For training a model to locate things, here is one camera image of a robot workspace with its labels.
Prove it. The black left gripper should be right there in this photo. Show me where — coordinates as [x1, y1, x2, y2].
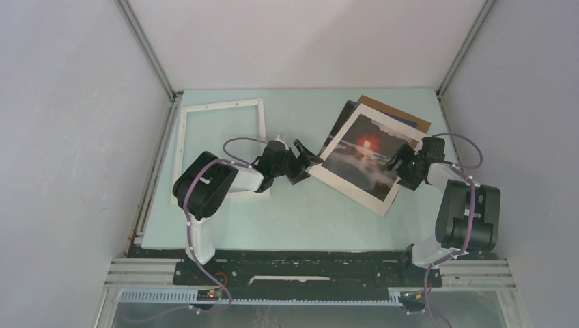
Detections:
[272, 140, 322, 185]

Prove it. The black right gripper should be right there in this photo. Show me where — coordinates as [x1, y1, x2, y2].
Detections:
[380, 143, 424, 191]

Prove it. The white photo mat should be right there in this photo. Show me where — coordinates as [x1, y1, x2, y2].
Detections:
[309, 105, 427, 216]

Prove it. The sunset landscape photo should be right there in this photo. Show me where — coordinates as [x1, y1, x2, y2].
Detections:
[321, 106, 419, 202]

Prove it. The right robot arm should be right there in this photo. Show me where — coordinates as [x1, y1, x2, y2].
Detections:
[382, 133, 501, 286]

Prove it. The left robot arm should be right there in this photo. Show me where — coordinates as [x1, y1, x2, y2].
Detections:
[172, 137, 324, 285]

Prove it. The brown backing board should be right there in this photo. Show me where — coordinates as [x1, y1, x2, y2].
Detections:
[356, 95, 432, 204]

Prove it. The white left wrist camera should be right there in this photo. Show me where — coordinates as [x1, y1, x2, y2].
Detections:
[275, 133, 285, 143]

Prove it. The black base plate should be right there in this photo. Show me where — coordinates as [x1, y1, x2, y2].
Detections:
[172, 249, 443, 301]

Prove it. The white picture frame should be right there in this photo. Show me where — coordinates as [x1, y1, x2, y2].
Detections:
[172, 98, 266, 182]

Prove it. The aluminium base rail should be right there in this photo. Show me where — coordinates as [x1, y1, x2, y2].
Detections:
[93, 258, 530, 327]

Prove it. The aluminium corner rail right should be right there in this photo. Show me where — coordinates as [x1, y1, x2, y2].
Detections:
[436, 0, 498, 99]

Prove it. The aluminium corner rail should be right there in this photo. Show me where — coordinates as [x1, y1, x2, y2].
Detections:
[115, 0, 177, 101]
[436, 0, 498, 99]

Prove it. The aluminium corner rail left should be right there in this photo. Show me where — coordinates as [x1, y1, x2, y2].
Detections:
[115, 0, 177, 101]

